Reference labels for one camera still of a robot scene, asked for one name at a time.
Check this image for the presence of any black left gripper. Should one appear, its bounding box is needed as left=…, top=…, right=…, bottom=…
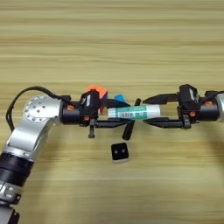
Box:
left=59, top=98, right=131, bottom=139

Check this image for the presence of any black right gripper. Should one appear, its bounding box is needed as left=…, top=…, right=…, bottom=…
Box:
left=142, top=92, right=220, bottom=130

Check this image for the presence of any green white glue stick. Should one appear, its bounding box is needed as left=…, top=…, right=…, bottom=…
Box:
left=108, top=104, right=162, bottom=121

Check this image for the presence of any black white square block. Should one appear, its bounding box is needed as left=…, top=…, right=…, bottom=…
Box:
left=110, top=142, right=130, bottom=165

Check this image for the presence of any blue eraser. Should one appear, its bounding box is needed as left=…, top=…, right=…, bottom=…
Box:
left=113, top=93, right=127, bottom=103

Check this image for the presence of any black marker pen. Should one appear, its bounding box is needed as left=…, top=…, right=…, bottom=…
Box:
left=122, top=97, right=142, bottom=142

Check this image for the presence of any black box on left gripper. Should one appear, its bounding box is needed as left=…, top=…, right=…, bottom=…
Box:
left=80, top=89, right=101, bottom=116

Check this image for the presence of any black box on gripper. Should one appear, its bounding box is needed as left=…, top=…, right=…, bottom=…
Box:
left=80, top=89, right=101, bottom=116
left=178, top=83, right=200, bottom=110

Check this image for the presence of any multicolour puzzle cube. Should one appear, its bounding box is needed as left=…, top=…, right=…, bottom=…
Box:
left=87, top=84, right=109, bottom=115

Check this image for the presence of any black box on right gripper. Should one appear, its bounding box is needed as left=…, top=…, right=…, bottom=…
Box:
left=178, top=83, right=200, bottom=110

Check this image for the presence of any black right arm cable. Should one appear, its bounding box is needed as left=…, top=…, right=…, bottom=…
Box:
left=204, top=90, right=224, bottom=99

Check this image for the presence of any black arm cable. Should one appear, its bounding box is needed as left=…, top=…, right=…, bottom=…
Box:
left=204, top=90, right=224, bottom=99
left=5, top=86, right=77, bottom=133

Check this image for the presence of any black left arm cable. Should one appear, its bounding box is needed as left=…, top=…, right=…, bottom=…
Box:
left=5, top=86, right=77, bottom=133

